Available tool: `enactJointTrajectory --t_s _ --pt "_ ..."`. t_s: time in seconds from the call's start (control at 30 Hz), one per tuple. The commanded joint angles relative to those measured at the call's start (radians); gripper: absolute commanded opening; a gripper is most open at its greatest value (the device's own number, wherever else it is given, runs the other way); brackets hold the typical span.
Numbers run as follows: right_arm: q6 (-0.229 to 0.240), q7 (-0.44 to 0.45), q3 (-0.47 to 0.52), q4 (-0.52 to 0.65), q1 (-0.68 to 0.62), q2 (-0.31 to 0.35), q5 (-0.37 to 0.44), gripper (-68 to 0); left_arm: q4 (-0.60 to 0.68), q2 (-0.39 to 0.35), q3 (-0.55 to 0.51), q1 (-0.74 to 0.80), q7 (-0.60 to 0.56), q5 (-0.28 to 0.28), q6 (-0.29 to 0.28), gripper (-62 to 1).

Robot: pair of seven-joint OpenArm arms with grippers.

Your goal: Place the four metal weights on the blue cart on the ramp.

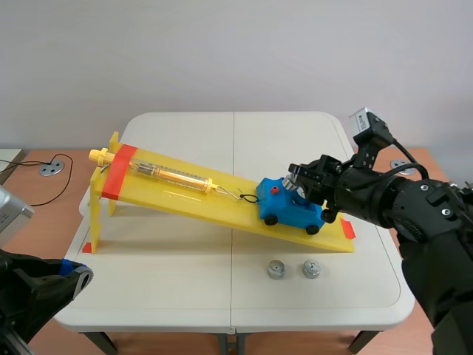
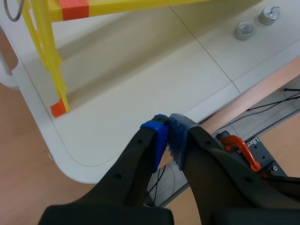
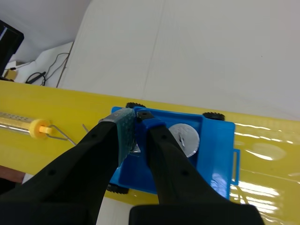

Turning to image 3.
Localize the blue plastic cart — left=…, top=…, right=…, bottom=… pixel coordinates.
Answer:
left=106, top=102, right=241, bottom=200

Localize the small yellow box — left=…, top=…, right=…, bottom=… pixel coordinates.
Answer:
left=3, top=67, right=18, bottom=82

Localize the thin black cable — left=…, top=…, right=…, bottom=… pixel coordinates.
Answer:
left=41, top=52, right=71, bottom=86

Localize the clear spring scale yellow cap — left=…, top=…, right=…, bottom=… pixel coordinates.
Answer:
left=0, top=112, right=89, bottom=146

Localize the yellow ramp board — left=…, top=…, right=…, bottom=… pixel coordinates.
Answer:
left=0, top=79, right=300, bottom=225

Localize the black cable bundle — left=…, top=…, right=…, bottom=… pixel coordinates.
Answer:
left=25, top=71, right=46, bottom=85

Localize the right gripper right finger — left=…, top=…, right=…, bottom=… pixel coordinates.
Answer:
left=128, top=119, right=265, bottom=225

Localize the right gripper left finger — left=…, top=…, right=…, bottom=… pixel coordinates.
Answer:
left=0, top=107, right=137, bottom=225

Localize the black monitor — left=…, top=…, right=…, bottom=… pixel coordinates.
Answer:
left=0, top=20, right=25, bottom=77

